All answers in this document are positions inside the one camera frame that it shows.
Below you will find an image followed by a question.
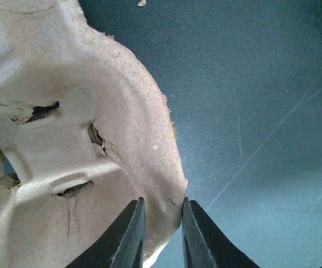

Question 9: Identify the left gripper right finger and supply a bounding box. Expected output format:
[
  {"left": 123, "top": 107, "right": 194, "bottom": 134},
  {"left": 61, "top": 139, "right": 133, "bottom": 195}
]
[{"left": 182, "top": 198, "right": 258, "bottom": 268}]

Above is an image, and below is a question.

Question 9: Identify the pulp cup carrier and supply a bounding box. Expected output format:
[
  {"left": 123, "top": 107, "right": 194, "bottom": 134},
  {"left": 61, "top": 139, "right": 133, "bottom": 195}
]
[{"left": 0, "top": 1, "right": 187, "bottom": 267}]

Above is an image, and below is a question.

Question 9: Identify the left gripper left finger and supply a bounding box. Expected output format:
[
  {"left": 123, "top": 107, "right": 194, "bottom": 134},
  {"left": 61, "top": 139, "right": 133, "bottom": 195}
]
[{"left": 67, "top": 197, "right": 145, "bottom": 268}]

